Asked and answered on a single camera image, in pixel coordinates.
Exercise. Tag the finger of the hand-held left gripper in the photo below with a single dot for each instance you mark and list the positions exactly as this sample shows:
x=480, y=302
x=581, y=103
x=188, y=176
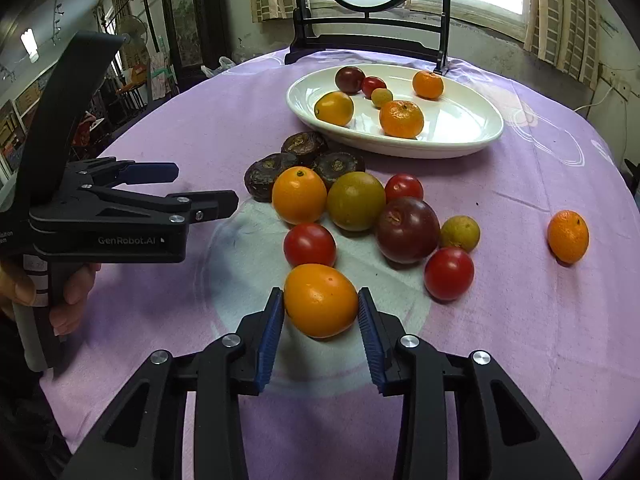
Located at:
x=210, y=206
x=150, y=172

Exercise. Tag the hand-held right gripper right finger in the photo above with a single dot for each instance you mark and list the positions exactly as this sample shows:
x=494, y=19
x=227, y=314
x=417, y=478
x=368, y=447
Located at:
x=371, y=345

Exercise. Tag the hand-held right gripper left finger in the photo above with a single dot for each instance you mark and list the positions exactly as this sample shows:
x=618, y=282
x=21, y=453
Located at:
x=270, y=342

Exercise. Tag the large orange-yellow tomato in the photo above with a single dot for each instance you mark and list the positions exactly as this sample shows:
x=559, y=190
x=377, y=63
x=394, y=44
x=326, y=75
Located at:
x=321, y=301

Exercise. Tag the white oval plate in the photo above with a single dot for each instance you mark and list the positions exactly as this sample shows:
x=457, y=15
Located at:
x=460, y=120

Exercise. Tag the person's left hand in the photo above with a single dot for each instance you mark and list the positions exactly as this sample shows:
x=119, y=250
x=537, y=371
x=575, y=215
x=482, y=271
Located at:
x=75, y=292

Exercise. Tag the dark brown water chestnut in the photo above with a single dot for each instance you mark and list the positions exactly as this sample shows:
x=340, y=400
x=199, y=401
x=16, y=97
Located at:
x=303, y=145
x=340, y=165
x=267, y=177

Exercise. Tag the white light bulb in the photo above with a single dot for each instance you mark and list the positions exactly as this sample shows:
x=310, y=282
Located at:
x=30, y=44

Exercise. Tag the large dark purple tomato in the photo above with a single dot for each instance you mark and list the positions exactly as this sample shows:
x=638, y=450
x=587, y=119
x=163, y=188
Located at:
x=407, y=230

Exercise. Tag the standing fan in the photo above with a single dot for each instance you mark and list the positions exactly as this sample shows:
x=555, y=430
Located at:
x=133, y=30

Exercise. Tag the white plastic bag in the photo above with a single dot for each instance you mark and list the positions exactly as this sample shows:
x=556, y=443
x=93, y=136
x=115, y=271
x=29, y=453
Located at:
x=218, y=66

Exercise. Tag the purple tablecloth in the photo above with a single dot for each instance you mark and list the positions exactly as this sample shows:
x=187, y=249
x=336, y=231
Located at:
x=500, y=320

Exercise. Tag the small yellow-green fruit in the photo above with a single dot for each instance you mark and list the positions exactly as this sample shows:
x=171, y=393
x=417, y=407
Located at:
x=382, y=97
x=460, y=233

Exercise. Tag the large yellow-green tomato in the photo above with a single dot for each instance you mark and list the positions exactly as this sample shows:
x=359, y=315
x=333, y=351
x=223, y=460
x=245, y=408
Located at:
x=356, y=201

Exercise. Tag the dark wooden cabinet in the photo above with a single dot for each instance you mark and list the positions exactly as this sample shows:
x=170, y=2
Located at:
x=195, y=15

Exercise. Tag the small red cherry tomato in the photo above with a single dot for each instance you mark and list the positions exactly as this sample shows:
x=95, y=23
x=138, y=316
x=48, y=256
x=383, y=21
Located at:
x=373, y=86

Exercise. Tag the orange tangerine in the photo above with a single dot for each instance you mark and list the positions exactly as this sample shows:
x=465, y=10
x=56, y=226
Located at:
x=568, y=236
x=428, y=84
x=401, y=119

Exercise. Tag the round painted screen black stand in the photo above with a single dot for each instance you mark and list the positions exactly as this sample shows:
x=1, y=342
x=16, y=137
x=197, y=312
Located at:
x=350, y=42

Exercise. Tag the white wall outlet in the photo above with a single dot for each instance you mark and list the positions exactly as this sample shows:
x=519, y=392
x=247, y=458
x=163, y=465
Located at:
x=616, y=81

